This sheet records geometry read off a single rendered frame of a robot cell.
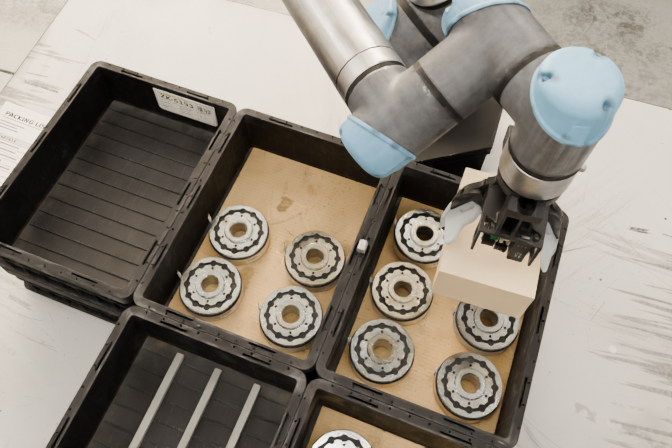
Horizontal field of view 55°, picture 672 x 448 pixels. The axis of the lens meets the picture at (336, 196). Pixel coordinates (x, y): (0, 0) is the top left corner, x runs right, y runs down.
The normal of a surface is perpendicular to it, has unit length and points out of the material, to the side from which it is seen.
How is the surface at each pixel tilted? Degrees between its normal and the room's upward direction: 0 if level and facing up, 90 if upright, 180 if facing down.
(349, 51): 28
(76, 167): 0
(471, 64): 40
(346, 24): 9
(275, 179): 0
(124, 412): 0
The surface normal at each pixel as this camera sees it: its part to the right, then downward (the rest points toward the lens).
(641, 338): 0.01, -0.49
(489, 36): -0.48, -0.13
